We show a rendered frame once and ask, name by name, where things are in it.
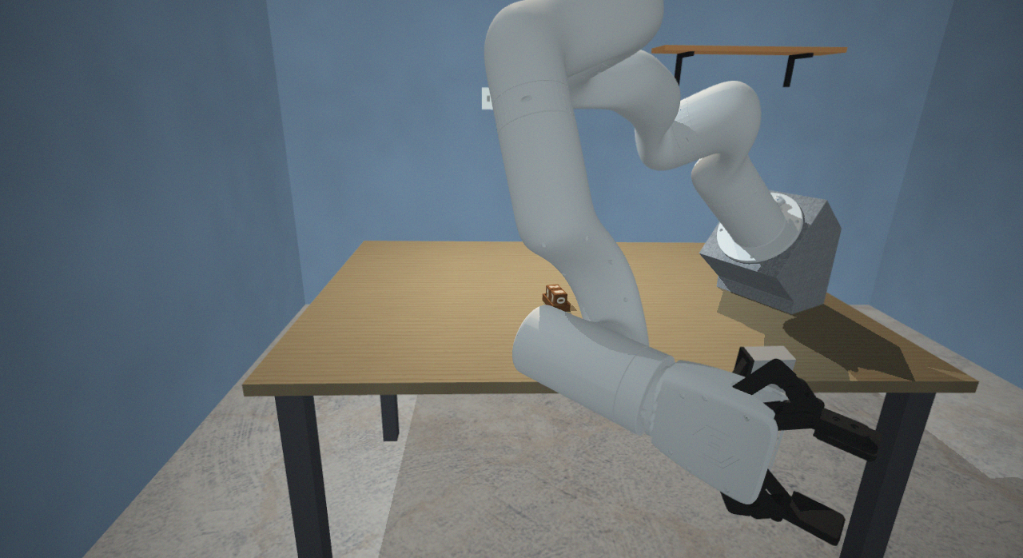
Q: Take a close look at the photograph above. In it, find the brown wooden tray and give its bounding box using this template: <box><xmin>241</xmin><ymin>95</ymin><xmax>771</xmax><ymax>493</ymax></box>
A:
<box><xmin>543</xmin><ymin>293</ymin><xmax>571</xmax><ymax>311</ymax></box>

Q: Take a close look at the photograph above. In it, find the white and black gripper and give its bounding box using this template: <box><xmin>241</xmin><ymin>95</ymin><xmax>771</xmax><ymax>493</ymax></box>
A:
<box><xmin>644</xmin><ymin>359</ymin><xmax>882</xmax><ymax>546</ymax></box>

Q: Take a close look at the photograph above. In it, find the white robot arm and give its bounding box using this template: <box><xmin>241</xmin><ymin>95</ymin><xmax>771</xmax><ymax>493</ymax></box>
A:
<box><xmin>484</xmin><ymin>0</ymin><xmax>803</xmax><ymax>436</ymax></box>

